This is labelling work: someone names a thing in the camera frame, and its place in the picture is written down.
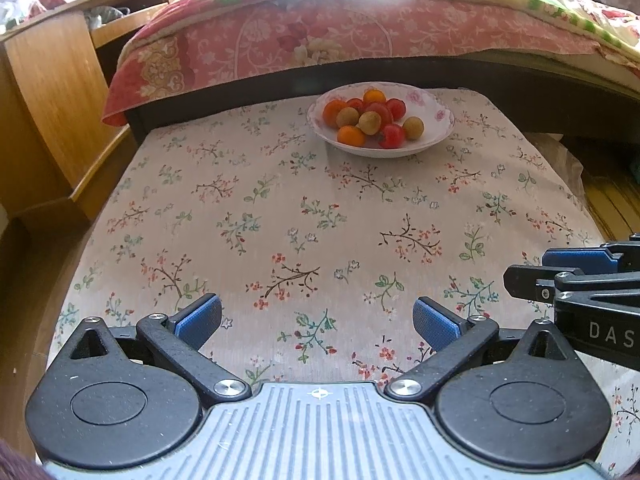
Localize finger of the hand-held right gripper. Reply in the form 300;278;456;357
541;234;640;273
503;264;640;306

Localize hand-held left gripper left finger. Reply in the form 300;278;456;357
67;292;253;406

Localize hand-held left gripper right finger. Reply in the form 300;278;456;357
385;296;576;404

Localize white pink-flowered plate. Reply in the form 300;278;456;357
306;81;456;159

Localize large red tomato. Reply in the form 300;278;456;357
365;102;394;128

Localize beige floral tablecloth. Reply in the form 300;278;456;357
47;87;640;480

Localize maroon clothing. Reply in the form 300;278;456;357
0;440;51;480

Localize wooden nightstand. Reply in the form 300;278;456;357
0;0;193;221

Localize pink floral bedspread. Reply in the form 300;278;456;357
101;0;640;128

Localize grey cloth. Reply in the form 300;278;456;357
82;6;133;28

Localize clear plastic bag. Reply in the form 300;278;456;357
0;0;41;31

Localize dark bed frame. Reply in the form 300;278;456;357
125;55;640;146

